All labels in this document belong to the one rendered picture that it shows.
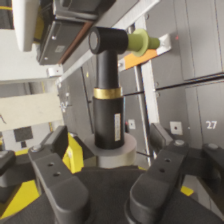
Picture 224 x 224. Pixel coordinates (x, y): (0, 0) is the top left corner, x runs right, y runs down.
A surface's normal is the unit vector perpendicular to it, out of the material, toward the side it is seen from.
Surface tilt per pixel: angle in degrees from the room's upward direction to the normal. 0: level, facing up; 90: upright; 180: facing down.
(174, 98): 0
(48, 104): 90
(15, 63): 90
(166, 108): 0
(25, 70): 90
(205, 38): 0
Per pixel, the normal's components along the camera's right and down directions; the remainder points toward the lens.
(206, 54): -0.85, 0.18
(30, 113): 0.50, -0.02
